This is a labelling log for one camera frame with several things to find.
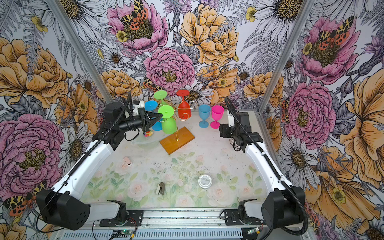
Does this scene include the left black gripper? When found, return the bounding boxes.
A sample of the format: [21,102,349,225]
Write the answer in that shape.
[119,107,164,132]

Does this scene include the cyan wine glass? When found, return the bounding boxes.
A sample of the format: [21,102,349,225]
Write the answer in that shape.
[145,101,163,132]

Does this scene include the green wine glass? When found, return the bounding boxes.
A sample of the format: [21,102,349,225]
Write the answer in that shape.
[158,105,178,135]
[154,90,168,106]

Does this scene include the magenta wine glass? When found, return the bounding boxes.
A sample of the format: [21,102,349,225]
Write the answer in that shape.
[210,106,224,129]

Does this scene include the light blue wine glass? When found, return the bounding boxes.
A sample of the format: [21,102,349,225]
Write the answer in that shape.
[199,105,211,129]

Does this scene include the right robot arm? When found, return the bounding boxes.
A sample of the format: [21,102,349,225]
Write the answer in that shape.
[219,97,309,236]

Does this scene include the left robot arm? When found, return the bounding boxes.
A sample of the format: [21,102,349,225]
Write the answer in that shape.
[36,96,163,231]

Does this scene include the orange wooden rack base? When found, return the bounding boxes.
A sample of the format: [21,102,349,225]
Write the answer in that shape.
[160,127,195,155]

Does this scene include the red wine glass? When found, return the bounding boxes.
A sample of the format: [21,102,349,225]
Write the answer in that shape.
[177,90,192,120]

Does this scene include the white mesh sink strainer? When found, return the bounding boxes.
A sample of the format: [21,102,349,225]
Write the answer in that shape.
[233,140,241,151]

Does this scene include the clear dish with candies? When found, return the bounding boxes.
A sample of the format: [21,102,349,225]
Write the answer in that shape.
[131,132,164,149]

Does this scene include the small pink white object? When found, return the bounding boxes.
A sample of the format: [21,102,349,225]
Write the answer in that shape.
[123,157,132,166]

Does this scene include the white round jar lid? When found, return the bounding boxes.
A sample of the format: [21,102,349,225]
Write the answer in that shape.
[198,174,213,189]

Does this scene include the small grey key fob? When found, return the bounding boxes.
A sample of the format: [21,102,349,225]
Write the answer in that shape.
[155,182,165,196]

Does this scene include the gold wire glass rack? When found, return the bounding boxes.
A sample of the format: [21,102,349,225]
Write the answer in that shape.
[169,105,188,131]

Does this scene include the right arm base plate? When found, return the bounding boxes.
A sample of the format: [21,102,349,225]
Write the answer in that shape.
[219,209,263,226]

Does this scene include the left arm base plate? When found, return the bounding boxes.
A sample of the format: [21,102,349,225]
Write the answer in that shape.
[99,210,144,227]

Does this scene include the aluminium front rail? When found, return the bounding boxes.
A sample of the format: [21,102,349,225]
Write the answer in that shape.
[50,208,315,240]

